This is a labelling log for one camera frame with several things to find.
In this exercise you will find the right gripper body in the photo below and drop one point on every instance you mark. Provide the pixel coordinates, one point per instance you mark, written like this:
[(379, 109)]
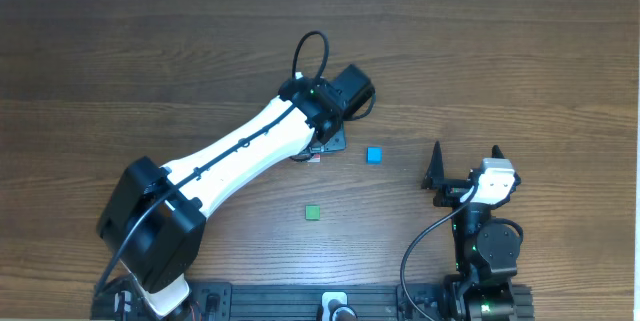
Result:
[(450, 196)]

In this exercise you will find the mounting rail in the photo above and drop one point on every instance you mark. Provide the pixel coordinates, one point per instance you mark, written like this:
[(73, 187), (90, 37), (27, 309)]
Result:
[(290, 303)]

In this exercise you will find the blue cube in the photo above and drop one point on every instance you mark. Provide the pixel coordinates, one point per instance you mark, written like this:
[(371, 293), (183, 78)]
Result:
[(374, 155)]

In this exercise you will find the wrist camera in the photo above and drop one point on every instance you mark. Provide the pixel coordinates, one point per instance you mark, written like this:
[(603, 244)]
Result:
[(494, 181), (298, 76)]

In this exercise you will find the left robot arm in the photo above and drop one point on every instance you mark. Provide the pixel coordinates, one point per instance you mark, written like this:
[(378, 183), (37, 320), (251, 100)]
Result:
[(250, 151)]

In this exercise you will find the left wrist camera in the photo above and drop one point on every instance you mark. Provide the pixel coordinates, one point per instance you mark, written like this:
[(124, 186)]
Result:
[(298, 76)]

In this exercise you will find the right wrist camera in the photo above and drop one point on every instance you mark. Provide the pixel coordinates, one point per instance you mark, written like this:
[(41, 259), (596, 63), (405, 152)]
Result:
[(494, 181)]

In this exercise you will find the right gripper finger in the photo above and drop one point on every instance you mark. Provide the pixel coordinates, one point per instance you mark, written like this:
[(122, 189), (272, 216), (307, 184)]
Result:
[(497, 153), (436, 171)]

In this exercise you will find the green cube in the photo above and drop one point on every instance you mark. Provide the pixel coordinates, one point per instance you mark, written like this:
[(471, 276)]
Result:
[(312, 212)]

